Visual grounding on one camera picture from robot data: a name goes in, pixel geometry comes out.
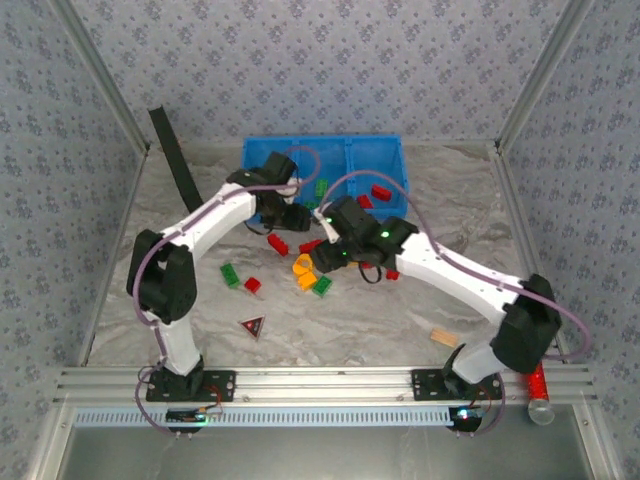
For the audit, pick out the red triangle sign piece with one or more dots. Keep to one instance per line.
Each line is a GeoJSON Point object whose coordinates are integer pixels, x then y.
{"type": "Point", "coordinates": [253, 326]}

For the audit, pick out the small circuit board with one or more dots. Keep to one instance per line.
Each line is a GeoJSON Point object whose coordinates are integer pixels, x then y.
{"type": "Point", "coordinates": [185, 415]}
{"type": "Point", "coordinates": [465, 417]}

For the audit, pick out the blue three-compartment bin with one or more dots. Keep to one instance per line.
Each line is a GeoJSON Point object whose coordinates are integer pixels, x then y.
{"type": "Point", "coordinates": [370, 160]}

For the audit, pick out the red L-shaped lego brick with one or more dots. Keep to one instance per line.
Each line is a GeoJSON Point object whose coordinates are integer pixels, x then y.
{"type": "Point", "coordinates": [392, 274]}

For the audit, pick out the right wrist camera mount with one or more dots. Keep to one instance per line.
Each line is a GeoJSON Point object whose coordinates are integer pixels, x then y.
{"type": "Point", "coordinates": [327, 231]}

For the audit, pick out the small red lego brick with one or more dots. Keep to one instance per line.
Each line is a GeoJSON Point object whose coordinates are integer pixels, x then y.
{"type": "Point", "coordinates": [252, 285]}

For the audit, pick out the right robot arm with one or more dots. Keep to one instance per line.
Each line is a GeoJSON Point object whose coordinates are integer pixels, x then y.
{"type": "Point", "coordinates": [450, 270]}

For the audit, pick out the red glitter tube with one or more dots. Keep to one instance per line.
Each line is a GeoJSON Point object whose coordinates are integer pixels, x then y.
{"type": "Point", "coordinates": [539, 390]}

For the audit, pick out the aluminium side rail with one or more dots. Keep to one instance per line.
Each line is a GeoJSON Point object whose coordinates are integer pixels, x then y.
{"type": "Point", "coordinates": [120, 230]}
{"type": "Point", "coordinates": [520, 210]}

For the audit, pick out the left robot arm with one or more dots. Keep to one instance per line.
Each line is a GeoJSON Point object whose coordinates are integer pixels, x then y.
{"type": "Point", "coordinates": [172, 345]}

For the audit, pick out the wooden block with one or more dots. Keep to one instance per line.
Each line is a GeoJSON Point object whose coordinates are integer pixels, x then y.
{"type": "Point", "coordinates": [444, 338]}

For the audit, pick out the grey metal panel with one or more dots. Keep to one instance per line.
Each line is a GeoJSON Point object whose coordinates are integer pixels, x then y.
{"type": "Point", "coordinates": [320, 455]}

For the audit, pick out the orange arch lego brick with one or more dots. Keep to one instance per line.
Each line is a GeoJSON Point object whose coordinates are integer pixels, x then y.
{"type": "Point", "coordinates": [297, 267]}

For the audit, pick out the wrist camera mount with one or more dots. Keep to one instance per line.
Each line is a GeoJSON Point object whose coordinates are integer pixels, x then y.
{"type": "Point", "coordinates": [327, 231]}
{"type": "Point", "coordinates": [289, 188]}

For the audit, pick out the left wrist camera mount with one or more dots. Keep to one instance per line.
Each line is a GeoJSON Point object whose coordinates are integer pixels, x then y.
{"type": "Point", "coordinates": [289, 188]}

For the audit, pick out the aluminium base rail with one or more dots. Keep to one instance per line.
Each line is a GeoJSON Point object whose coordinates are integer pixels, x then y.
{"type": "Point", "coordinates": [320, 385]}

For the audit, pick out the small green lego brick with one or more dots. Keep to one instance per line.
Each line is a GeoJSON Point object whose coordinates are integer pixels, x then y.
{"type": "Point", "coordinates": [311, 204]}

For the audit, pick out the aluminium frame post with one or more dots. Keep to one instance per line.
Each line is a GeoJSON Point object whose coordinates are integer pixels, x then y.
{"type": "Point", "coordinates": [545, 75]}
{"type": "Point", "coordinates": [100, 75]}

